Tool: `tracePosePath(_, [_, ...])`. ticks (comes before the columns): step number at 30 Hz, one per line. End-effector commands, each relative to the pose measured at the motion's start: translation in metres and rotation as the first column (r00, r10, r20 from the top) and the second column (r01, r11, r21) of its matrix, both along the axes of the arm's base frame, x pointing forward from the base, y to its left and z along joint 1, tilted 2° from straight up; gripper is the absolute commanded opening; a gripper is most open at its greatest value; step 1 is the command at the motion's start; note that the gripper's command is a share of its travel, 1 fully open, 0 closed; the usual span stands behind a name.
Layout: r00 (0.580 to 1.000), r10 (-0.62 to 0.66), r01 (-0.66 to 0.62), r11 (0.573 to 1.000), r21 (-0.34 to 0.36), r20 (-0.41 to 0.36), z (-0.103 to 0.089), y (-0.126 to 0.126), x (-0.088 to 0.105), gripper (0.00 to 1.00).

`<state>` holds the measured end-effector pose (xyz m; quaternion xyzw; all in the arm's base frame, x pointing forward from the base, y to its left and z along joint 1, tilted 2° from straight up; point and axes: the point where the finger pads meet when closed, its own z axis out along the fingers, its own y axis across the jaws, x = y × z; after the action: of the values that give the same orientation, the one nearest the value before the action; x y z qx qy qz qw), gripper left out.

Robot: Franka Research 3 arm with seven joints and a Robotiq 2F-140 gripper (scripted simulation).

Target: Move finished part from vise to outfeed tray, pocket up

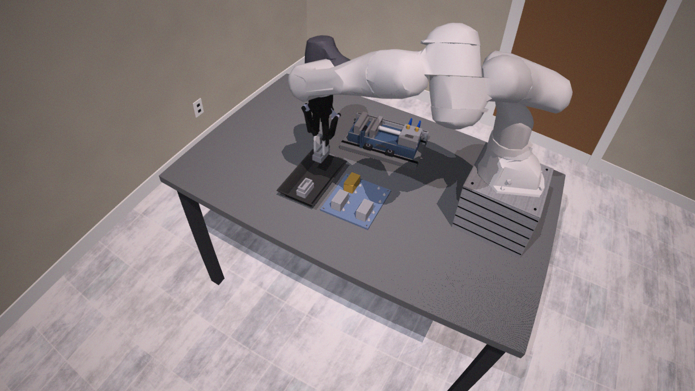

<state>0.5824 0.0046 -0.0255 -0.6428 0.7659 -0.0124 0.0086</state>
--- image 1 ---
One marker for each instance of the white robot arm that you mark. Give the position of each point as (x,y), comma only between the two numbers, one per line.
(508,166)

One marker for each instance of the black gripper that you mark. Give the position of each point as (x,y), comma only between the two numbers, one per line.
(322,108)

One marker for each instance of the orange-yellow rectangular block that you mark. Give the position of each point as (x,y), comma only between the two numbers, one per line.
(352,182)

